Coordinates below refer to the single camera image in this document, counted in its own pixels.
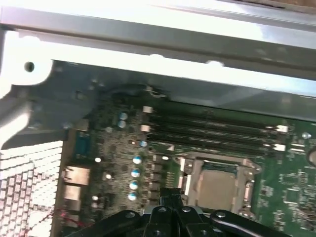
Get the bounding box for black and silver PC case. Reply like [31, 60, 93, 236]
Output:
[0, 0, 316, 237]

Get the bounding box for metal CPU socket cover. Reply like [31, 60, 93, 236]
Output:
[181, 158, 256, 210]

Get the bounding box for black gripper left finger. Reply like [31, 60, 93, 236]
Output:
[71, 187, 177, 237]

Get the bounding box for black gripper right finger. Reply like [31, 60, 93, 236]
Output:
[172, 188, 279, 237]

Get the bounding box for blue I/O port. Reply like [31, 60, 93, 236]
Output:
[75, 137, 91, 160]

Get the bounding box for green motherboard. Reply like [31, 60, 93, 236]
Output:
[60, 97, 316, 237]

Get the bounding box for CPU socket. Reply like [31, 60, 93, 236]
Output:
[174, 152, 262, 215]

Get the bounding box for silver I/O port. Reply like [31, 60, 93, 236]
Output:
[61, 185, 83, 212]
[63, 165, 91, 186]

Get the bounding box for black RAM slot white clips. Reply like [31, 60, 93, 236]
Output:
[142, 105, 289, 134]
[140, 123, 287, 153]

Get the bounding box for silver topped CPU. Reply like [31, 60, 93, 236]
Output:
[198, 169, 239, 207]

